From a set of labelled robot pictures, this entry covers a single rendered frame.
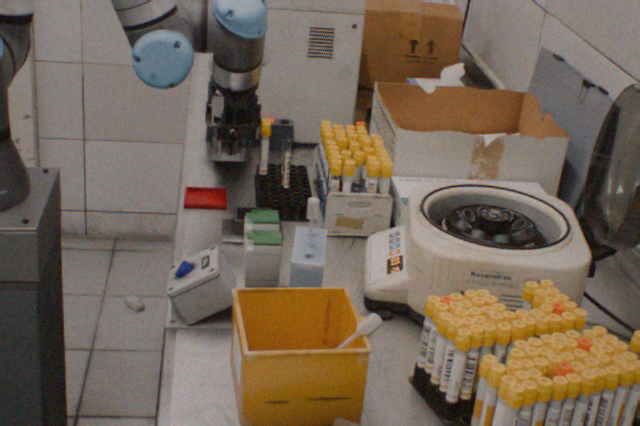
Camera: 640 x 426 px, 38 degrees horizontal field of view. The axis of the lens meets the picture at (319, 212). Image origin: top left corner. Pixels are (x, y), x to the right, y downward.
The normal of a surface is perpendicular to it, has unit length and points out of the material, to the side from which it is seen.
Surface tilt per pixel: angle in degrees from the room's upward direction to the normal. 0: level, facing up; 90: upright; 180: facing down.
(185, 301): 90
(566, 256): 0
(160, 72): 92
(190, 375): 0
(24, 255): 90
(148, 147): 90
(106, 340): 0
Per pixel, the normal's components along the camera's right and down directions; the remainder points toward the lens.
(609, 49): -0.99, -0.04
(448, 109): 0.09, 0.47
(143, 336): 0.08, -0.90
